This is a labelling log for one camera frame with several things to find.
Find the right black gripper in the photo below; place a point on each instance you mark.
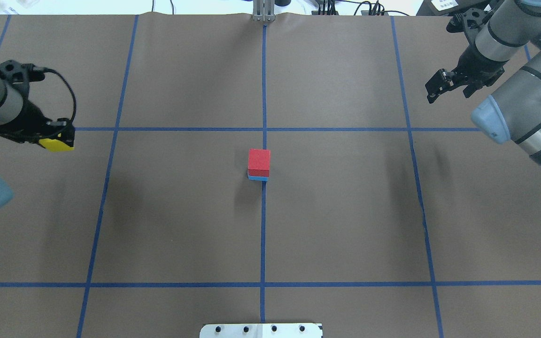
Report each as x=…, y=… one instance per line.
x=478, y=61

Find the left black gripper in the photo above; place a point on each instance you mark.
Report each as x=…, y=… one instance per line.
x=32, y=120

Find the yellow foam block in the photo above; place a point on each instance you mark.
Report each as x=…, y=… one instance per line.
x=55, y=145

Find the red foam block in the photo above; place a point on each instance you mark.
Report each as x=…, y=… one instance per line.
x=259, y=161

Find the blue foam block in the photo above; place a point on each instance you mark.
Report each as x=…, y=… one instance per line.
x=261, y=178

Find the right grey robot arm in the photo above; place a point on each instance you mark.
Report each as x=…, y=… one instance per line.
x=513, y=111

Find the brown paper table cover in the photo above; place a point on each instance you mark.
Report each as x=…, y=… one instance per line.
x=383, y=216

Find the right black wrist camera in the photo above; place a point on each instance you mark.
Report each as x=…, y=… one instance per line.
x=469, y=22

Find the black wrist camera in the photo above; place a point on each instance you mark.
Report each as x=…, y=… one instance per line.
x=20, y=75
x=469, y=22

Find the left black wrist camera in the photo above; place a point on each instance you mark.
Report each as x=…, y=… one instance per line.
x=20, y=75

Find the aluminium frame post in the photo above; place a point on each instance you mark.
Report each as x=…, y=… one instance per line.
x=263, y=11

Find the white pedestal base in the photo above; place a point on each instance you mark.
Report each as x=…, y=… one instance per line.
x=262, y=330

